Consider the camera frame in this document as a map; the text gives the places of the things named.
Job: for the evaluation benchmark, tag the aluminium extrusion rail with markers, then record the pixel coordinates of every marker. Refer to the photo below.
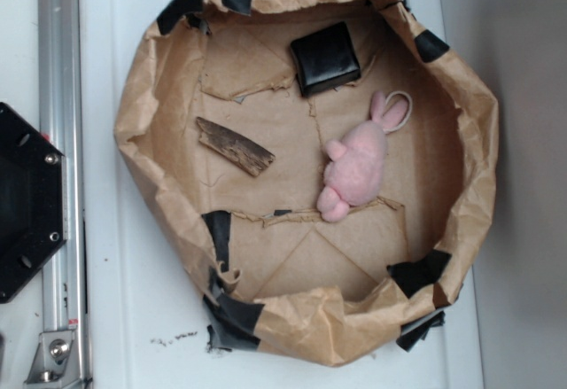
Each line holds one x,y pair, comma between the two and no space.
64,275

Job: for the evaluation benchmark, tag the pink plush bunny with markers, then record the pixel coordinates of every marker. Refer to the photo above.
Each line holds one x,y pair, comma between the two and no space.
354,174

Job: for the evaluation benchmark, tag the brown paper bag bin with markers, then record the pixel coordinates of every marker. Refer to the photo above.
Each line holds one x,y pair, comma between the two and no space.
274,276

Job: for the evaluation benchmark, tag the black square box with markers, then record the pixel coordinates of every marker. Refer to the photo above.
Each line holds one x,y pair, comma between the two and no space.
325,59

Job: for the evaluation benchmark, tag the metal corner bracket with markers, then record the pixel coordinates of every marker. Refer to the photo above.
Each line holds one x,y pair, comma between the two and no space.
56,361

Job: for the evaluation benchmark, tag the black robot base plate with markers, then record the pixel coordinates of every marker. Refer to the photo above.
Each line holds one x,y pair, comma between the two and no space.
32,208

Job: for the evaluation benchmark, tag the dark wood chip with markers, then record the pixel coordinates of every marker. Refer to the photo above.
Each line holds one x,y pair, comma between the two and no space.
238,149

